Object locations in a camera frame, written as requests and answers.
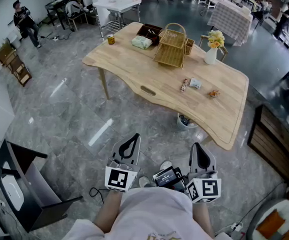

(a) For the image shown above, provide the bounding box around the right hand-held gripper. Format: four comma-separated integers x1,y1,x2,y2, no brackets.
185,142,222,204

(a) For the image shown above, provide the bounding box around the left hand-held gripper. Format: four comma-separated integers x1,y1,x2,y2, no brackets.
104,133,142,193

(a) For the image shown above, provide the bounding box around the white square sachet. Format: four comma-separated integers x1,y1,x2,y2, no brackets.
189,77,202,89

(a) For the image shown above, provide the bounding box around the large wicker basket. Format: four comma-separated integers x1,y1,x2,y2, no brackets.
153,22,187,69

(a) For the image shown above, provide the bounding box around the person's left forearm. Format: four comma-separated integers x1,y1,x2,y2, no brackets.
93,190,124,235

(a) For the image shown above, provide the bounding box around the person's right forearm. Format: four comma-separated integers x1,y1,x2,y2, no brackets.
192,201,215,239

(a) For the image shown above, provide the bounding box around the person's left shoe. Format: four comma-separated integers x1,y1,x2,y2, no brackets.
138,175,152,188

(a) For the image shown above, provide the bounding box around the person's shoe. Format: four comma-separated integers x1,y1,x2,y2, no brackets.
138,175,152,188
159,160,173,171

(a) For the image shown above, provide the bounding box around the person's right shoe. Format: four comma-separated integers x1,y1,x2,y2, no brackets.
159,160,173,171

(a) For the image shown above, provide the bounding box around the small black screen device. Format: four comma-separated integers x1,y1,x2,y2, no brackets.
152,166,184,188

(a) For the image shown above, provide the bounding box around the white trash bin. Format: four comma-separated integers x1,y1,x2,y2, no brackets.
176,113,199,132

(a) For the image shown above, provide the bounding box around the person's white shirt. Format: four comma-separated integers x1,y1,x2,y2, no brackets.
61,186,233,240

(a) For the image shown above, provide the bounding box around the white power strip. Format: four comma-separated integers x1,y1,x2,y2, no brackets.
230,221,244,231

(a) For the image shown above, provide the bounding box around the dark wooden bench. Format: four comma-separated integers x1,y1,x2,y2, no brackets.
246,104,289,182

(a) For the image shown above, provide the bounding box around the orange cushion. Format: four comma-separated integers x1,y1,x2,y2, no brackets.
255,209,285,240

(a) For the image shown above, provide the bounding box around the grey round pouf bed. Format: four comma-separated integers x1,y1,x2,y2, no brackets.
245,198,289,240

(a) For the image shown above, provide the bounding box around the black side stand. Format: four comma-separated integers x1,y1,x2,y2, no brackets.
0,138,84,234

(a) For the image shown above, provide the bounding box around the white vase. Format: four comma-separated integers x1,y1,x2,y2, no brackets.
204,47,218,65

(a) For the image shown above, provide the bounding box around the green wet wipes pack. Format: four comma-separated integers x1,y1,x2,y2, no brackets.
131,35,153,50

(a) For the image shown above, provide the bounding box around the wooden armchair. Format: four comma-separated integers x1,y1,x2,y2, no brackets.
198,34,229,62

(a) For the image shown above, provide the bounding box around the wicker divided basket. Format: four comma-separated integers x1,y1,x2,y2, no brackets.
184,37,196,56

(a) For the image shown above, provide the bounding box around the dark brown organizer box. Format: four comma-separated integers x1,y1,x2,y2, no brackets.
136,23,163,46

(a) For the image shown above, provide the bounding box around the white flat device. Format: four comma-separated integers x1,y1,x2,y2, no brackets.
0,175,25,212

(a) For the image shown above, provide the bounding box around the yellow flower bouquet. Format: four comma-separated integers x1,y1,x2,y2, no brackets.
206,30,225,49

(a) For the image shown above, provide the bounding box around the small wooden shelf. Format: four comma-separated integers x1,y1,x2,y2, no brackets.
0,42,33,87

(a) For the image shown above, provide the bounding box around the checkered cloth table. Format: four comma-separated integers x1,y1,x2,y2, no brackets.
206,0,254,47

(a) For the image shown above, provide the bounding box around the white side table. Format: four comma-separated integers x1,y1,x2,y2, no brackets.
92,0,142,39

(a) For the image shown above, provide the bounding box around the white jacket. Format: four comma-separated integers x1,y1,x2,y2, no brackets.
65,0,85,17

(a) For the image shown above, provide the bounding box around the black floor cable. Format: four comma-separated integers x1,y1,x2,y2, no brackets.
89,186,105,205

